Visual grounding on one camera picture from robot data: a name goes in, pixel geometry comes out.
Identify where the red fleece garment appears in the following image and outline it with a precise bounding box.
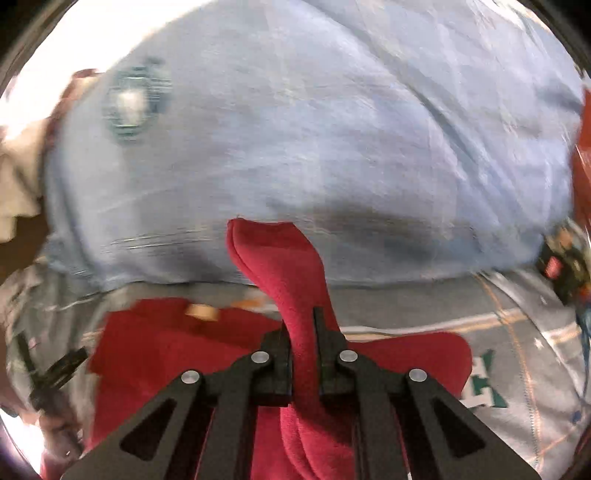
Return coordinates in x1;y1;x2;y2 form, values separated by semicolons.
90;219;472;479

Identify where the grey patterned bed sheet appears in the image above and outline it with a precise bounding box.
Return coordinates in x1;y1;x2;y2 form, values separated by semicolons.
1;263;590;479

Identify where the small dark jar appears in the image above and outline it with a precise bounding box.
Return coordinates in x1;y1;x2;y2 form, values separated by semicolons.
536;219;590;305

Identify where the blue plaid pillow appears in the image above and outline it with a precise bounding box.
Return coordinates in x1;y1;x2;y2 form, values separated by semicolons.
45;1;584;291

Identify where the cream cloth at bedside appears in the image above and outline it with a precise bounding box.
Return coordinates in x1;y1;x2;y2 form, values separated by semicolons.
0;119;48;243

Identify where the red plastic bag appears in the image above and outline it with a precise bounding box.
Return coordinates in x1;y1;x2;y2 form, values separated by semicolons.
572;89;591;230

